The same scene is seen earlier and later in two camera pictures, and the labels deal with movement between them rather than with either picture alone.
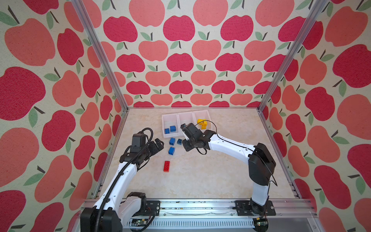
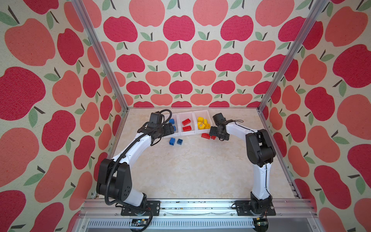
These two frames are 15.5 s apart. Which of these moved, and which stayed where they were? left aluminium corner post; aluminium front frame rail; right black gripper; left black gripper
Moved: left black gripper; right black gripper
Stayed: left aluminium corner post; aluminium front frame rail
